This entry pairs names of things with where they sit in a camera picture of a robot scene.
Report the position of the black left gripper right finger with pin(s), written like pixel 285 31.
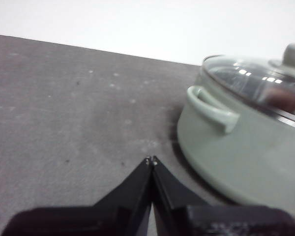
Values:
pixel 186 218

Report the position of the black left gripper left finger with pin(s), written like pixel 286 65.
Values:
pixel 108 218

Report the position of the brown egg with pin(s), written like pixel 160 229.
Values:
pixel 281 99

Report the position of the glass lid with green knob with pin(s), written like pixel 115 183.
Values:
pixel 238 73

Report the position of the pale green electric steamer pot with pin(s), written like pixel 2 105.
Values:
pixel 236 152

